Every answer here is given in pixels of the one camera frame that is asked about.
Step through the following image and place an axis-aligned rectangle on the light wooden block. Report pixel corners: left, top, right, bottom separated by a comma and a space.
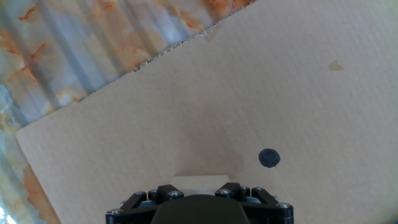
170, 175, 230, 191

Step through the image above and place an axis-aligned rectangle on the marble pattern plastic sheet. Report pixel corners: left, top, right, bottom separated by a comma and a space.
0, 0, 256, 224

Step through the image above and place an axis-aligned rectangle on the black round dot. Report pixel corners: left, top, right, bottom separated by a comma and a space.
258, 148, 281, 169

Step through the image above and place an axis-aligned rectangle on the brown cardboard sheet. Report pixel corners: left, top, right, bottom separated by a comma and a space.
15, 0, 398, 224

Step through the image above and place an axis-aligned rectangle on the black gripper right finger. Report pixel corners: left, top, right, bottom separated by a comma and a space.
213, 182, 294, 224

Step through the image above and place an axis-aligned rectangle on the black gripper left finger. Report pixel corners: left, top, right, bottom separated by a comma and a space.
104, 183, 185, 224

